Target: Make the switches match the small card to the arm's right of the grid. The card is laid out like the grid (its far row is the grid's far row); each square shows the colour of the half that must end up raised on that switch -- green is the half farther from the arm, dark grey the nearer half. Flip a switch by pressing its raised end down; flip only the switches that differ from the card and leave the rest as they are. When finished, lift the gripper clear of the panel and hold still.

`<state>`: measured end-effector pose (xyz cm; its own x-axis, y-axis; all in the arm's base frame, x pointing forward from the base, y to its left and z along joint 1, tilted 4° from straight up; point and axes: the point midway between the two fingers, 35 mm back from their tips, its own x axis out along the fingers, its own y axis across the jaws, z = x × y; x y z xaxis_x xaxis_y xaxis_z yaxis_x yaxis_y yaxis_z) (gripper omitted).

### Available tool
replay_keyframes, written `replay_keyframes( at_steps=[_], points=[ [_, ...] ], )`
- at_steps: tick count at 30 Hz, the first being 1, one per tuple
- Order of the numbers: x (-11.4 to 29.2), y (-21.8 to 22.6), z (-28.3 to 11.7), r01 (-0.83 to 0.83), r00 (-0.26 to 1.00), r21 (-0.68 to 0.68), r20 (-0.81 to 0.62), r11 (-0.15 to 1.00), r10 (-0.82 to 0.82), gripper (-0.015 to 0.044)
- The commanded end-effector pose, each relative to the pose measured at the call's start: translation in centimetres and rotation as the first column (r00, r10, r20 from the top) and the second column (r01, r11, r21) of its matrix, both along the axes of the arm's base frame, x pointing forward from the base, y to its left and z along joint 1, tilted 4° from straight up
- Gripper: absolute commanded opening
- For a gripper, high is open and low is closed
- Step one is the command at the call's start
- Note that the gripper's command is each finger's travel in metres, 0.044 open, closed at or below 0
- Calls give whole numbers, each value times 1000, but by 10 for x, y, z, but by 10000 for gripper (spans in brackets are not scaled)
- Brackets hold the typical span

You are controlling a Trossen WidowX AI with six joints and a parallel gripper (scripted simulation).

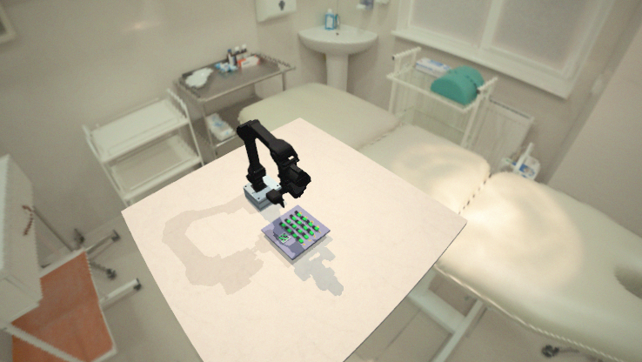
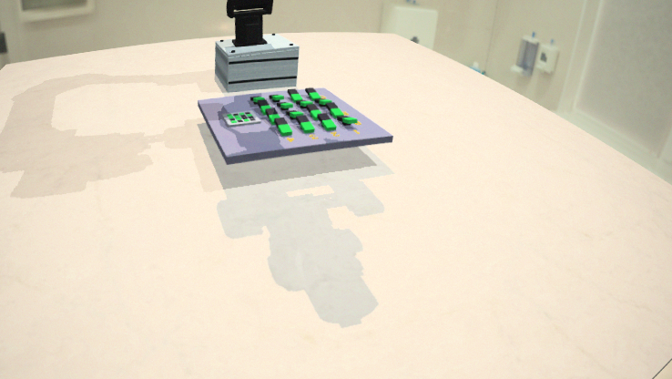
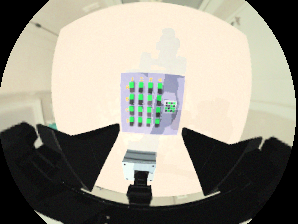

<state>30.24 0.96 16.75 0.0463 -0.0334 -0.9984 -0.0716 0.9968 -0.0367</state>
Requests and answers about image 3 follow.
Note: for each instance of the grey switch panel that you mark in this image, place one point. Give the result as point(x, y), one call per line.
point(151, 102)

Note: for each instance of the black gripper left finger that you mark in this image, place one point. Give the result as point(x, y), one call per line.
point(85, 153)

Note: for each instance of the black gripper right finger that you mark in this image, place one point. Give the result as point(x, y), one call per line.
point(214, 160)

